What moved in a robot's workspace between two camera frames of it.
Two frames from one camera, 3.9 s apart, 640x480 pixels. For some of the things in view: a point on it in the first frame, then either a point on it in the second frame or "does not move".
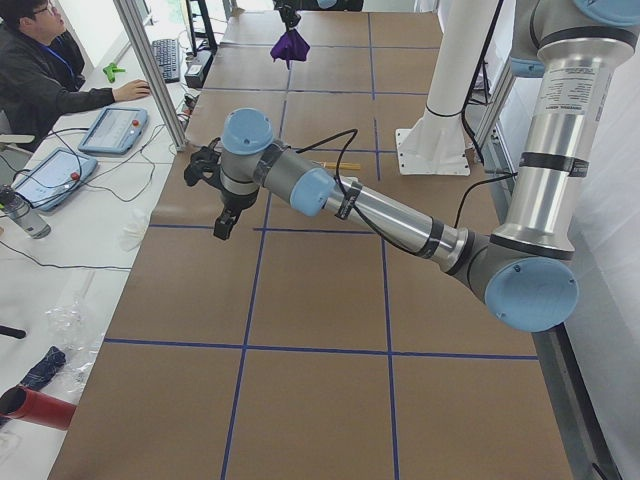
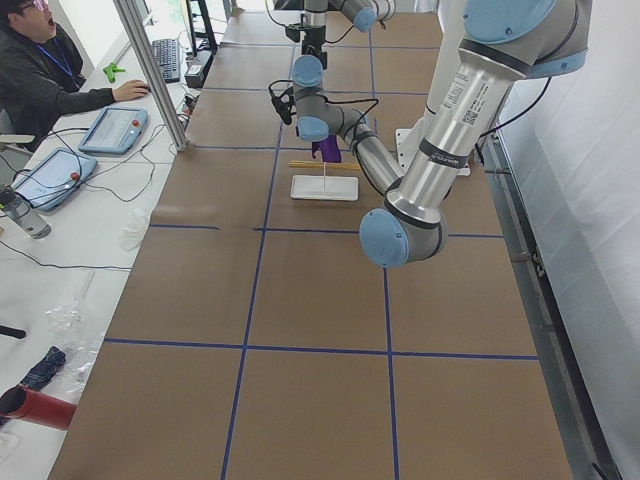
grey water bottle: x=21 y=210 does not move
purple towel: x=290 y=46 to x=329 y=149
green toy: x=110 y=69 does not move
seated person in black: x=41 y=76 does not move
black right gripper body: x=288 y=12 to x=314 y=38
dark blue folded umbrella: x=45 y=368 does not move
